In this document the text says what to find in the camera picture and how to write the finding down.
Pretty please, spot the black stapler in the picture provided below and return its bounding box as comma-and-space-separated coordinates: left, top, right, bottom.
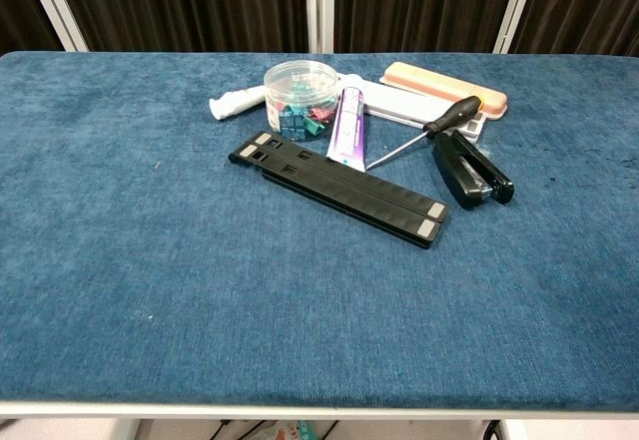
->
431, 129, 516, 211

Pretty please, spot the dark brown curtain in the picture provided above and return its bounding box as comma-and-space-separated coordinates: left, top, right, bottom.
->
0, 0, 639, 56

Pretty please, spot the black handled screwdriver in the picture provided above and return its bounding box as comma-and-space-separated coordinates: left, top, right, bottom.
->
367, 95, 482, 170

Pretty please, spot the pink pencil case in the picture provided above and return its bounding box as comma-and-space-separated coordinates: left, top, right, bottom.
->
378, 61, 509, 122

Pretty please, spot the white screen frame post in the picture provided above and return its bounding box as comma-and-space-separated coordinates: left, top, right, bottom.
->
305, 0, 336, 55

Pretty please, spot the colourful plastic bag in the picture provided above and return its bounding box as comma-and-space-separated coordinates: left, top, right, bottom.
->
259, 420, 320, 440

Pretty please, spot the white flat box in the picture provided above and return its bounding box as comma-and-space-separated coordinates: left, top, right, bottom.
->
336, 73, 487, 143

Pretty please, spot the black folding laptop stand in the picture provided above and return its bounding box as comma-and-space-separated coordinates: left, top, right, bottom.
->
228, 131, 449, 250

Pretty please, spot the blue velvet table cloth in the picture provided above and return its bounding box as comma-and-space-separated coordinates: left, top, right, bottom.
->
0, 51, 639, 410

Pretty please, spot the clear jar of binder clips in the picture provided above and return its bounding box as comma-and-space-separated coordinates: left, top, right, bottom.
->
263, 59, 341, 141

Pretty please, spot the white pump tube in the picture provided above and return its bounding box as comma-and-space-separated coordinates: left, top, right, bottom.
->
208, 85, 266, 124

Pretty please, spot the purple toothpaste tube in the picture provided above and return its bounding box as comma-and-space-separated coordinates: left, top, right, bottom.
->
325, 86, 368, 174

